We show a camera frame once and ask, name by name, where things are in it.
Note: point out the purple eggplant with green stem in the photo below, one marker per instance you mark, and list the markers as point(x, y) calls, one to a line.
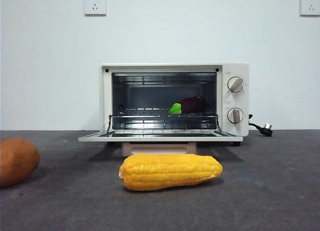
point(193, 104)

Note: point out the beige oven knob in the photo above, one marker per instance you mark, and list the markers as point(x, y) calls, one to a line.
point(236, 84)
point(235, 115)

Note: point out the white Toshiba toaster oven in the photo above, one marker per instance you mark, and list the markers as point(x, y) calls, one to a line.
point(237, 101)

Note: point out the yellow corn cob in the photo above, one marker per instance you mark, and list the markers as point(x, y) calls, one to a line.
point(170, 172)

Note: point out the brown potato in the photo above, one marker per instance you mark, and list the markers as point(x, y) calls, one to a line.
point(17, 162)

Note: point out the white wall socket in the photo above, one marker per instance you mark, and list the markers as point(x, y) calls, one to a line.
point(310, 4)
point(95, 4)

